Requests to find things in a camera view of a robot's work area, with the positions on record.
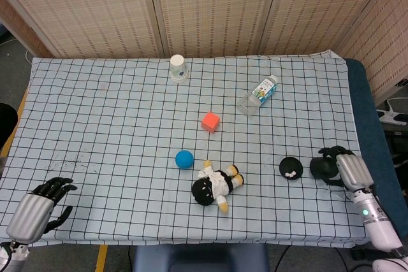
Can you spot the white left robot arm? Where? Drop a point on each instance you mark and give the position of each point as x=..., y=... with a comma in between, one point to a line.
x=12, y=256

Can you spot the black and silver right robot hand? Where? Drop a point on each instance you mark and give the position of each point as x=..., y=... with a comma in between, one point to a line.
x=354, y=171

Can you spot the bamboo screen panel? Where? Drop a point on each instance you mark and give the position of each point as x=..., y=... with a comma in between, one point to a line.
x=216, y=7
x=19, y=26
x=79, y=7
x=389, y=46
x=318, y=7

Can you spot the checkered light blue tablecloth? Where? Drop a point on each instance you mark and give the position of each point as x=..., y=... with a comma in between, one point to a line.
x=111, y=125

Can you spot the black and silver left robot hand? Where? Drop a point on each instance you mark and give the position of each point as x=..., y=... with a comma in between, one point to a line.
x=30, y=218

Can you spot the clear plastic bottle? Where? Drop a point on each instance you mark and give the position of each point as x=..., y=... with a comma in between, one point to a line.
x=259, y=93

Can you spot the black round cup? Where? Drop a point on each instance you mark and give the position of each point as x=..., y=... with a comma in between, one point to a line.
x=322, y=167

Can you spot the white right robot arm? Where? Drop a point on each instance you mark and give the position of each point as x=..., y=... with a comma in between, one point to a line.
x=376, y=221

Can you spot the white floral paper cup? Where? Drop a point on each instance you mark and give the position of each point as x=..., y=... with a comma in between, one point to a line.
x=178, y=66

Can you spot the black rounded object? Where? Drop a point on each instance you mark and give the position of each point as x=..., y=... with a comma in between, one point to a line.
x=6, y=125

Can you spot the blue ball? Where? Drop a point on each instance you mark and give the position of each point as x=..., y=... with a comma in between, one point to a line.
x=184, y=159

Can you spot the orange cube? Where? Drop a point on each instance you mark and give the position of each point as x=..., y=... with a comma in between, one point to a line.
x=210, y=121

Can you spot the black equipment box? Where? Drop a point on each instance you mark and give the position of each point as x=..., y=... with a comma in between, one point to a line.
x=398, y=144

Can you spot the black disc with dice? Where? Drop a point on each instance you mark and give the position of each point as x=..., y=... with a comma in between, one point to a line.
x=288, y=164

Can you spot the dark blue table pad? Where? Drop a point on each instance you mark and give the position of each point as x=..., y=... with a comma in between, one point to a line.
x=373, y=132

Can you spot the black-headed plush doll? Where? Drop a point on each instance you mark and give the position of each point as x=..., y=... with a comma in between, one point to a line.
x=207, y=189

